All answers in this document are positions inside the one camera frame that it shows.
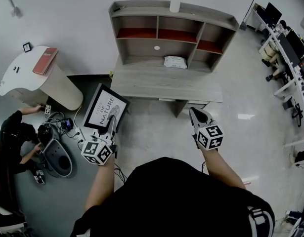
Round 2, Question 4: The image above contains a white rounded table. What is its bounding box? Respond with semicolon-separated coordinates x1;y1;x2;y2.
0;45;84;112

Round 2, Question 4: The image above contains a grey oval device shell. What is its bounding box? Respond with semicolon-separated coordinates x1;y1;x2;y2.
42;138;74;178

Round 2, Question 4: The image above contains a long white desk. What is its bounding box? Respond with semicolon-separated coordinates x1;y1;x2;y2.
247;2;304;148

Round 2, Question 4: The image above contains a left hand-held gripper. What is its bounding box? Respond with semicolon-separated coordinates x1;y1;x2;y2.
81;116;118;167

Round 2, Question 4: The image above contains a bundle of black cables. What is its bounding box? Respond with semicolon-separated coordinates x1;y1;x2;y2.
44;111;80;139

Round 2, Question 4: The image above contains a grey wooden shelf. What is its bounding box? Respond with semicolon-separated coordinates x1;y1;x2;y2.
108;0;240;73

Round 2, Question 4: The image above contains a red book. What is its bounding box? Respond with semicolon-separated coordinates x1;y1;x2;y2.
32;47;59;76

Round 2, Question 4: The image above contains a person's black clothing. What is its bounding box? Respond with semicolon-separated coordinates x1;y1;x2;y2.
73;157;276;237

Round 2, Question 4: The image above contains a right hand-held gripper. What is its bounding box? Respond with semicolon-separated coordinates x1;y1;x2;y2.
189;107;224;151

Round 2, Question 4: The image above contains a white wet wipes packet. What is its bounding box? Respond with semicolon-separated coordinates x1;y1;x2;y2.
164;55;188;70

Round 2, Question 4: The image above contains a black picture frame white print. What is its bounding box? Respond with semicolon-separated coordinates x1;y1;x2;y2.
83;82;131;134

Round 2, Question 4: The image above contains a grey wall conduit box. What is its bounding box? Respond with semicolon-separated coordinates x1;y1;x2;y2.
3;0;24;18

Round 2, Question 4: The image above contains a black monitor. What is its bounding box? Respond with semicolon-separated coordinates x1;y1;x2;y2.
264;2;283;24

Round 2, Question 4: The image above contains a person's left forearm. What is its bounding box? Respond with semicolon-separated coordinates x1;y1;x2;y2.
83;155;116;212

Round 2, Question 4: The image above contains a person's right forearm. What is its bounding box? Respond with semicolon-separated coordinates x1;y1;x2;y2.
202;148;247;190

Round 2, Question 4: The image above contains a grey wooden desk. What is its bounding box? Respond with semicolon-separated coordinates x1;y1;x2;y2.
109;57;223;119

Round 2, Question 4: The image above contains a black chair base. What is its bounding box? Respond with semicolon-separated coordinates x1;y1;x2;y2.
292;103;304;127

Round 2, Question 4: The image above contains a white vase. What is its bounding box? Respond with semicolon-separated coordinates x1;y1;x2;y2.
169;0;181;13

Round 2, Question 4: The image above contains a white power strip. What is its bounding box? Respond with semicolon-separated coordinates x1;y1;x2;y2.
74;129;86;146

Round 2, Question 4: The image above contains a black and white shoe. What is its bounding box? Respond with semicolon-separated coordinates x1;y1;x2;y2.
246;205;275;237

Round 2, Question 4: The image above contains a small black screen device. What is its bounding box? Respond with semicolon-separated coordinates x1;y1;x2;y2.
62;118;74;131

